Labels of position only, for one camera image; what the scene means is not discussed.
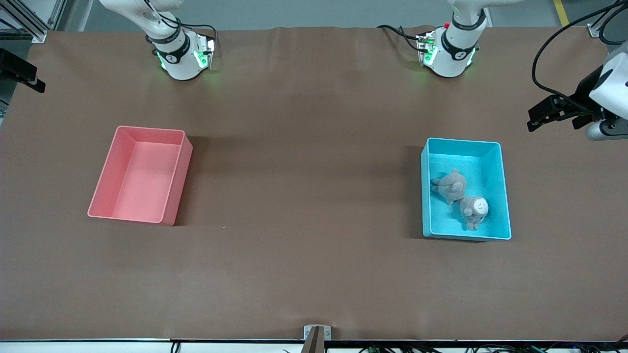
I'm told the grey plush toy white face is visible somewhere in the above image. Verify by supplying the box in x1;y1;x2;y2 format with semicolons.
459;196;490;231

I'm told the plain grey plush toy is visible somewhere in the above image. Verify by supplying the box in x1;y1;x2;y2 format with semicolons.
431;169;468;205

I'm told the right arm base connector plate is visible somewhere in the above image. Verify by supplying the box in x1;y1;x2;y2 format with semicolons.
195;33;216;70

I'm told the left arm base connector plate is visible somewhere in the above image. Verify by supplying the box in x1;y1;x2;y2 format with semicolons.
416;30;438;68

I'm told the blue plastic box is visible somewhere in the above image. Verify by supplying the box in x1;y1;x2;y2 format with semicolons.
420;137;512;241

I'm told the pink plastic box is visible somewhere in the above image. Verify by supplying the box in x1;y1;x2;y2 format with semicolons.
87;126;193;227

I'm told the brown table cover sheet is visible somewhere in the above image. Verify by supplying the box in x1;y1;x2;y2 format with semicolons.
0;25;628;342

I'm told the aluminium frame profile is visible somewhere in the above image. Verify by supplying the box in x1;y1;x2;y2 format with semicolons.
0;0;67;44
588;0;628;37

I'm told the right arm base black cable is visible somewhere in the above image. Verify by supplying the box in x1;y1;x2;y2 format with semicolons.
172;20;219;50

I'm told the arm base black cable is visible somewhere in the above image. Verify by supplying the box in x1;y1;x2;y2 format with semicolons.
376;24;423;53
172;20;219;50

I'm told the left arm base black cable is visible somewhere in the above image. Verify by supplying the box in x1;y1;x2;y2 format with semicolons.
376;24;423;53

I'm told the small metal bracket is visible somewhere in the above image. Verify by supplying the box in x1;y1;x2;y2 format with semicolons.
304;325;332;341

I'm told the brown camera post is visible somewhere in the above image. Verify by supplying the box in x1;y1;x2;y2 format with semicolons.
301;327;325;353

